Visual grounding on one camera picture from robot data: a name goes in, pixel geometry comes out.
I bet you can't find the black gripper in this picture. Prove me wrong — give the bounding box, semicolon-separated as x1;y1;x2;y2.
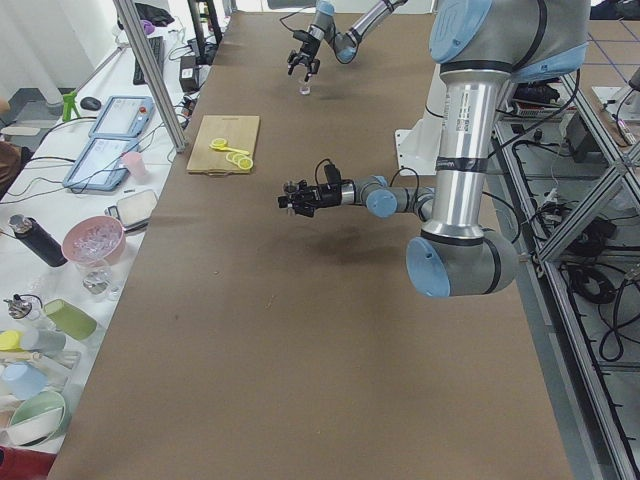
287;35;320;83
277;180;343;217

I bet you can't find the steel double jigger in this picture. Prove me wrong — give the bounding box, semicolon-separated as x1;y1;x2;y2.
283;181;297;216

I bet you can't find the clear glass measuring cup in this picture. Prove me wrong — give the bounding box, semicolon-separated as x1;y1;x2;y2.
299;79;311;96

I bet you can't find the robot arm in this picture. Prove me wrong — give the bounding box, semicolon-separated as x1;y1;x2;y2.
278;1;590;297
287;0;406;83

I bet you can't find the pink cup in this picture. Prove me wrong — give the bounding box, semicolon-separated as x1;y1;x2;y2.
121;151;148;179

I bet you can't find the green cup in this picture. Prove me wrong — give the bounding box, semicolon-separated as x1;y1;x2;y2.
43;299;97;341

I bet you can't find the light blue cup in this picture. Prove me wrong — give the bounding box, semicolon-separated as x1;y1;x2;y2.
1;362;48;400

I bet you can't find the lemon slice at board corner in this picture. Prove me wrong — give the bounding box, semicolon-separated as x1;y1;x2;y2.
237;156;253;171

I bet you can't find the bamboo cutting board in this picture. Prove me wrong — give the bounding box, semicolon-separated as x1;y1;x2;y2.
186;115;260;176

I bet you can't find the black keyboard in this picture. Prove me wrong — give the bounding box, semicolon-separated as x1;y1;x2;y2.
132;35;166;86

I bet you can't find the upper teach pendant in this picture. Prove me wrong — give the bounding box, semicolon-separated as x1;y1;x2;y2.
89;96;154;138

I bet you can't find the teach pendant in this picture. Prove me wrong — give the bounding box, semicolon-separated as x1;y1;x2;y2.
62;136;139;192
89;96;154;138

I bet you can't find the lower teach pendant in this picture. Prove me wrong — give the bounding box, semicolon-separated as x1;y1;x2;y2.
62;136;139;192

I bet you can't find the pink bowl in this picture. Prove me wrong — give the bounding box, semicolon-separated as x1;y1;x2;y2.
61;215;126;265

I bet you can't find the black computer mouse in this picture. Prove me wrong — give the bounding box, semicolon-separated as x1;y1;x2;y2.
80;96;102;111

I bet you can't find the black bottle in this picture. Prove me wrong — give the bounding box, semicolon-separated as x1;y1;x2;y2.
8;214;67;267

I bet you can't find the glass oil dispenser bottle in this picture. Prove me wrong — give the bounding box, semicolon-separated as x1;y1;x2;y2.
4;294;43;322

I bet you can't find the light green bowl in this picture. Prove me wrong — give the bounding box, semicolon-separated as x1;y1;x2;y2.
6;391;69;446

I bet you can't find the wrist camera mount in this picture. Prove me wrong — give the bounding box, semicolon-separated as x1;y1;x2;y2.
323;163;342;188
293;30;309;42

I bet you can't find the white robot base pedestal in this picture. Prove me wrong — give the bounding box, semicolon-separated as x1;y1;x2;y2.
395;65;446;176

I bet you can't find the aluminium frame post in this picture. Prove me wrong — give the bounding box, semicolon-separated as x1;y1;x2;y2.
113;0;187;153

